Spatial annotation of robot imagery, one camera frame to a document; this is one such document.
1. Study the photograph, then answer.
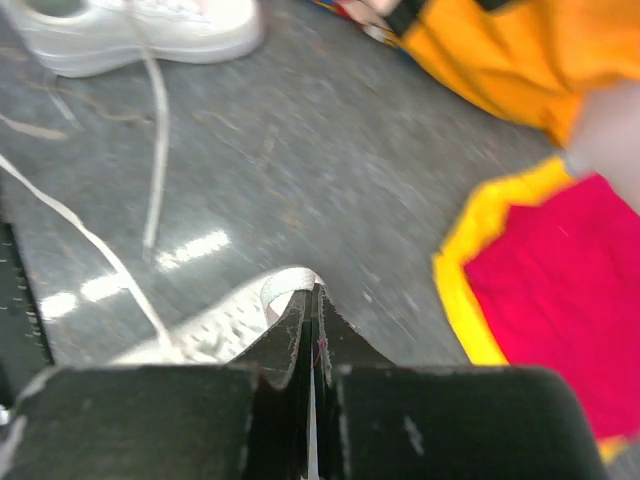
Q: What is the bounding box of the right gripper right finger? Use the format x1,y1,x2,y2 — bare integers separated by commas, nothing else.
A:
312,286,607,479

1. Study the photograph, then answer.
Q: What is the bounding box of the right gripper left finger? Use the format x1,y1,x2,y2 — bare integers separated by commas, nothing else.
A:
1,291,313,479

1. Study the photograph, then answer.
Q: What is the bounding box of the white sneaker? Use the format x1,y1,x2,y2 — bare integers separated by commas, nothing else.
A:
1,1,265,252
1,158,324,365

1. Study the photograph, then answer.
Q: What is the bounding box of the yellow folded cloth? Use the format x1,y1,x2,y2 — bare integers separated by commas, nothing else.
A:
433,157,639,461

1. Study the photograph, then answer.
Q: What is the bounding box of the red folded cloth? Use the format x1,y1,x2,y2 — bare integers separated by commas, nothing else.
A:
465,176,639,438

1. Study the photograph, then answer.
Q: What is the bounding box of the orange Mickey Mouse bag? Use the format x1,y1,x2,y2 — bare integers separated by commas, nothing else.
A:
322,0,639,146

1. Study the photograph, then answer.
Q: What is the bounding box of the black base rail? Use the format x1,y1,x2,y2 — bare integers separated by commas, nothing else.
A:
1,222,54,407

